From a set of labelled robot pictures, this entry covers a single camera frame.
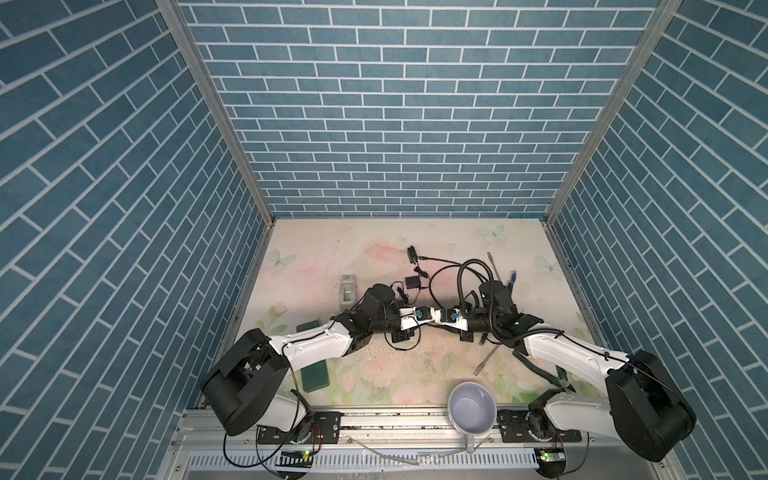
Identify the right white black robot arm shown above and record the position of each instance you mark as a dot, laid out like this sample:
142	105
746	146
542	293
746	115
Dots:
639	402

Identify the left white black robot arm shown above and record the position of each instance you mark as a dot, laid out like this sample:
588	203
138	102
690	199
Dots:
243	387

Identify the black power adapter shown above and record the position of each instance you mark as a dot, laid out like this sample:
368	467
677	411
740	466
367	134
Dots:
413	258
409	289

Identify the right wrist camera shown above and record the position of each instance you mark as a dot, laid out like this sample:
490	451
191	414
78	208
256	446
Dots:
451	319

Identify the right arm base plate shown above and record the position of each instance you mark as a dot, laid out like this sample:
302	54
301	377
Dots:
513	426

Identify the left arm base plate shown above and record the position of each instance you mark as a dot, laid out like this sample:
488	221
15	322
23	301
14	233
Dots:
320	426

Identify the green handled pliers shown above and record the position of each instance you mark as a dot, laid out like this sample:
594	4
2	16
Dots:
559	380

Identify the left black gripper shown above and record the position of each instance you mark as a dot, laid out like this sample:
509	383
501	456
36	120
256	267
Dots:
394	307

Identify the green network switch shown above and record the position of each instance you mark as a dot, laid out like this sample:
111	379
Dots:
316	376

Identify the aluminium frame rail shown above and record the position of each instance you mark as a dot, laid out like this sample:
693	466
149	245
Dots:
399	443

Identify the lavender mug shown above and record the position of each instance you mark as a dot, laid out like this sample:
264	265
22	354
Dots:
472	411

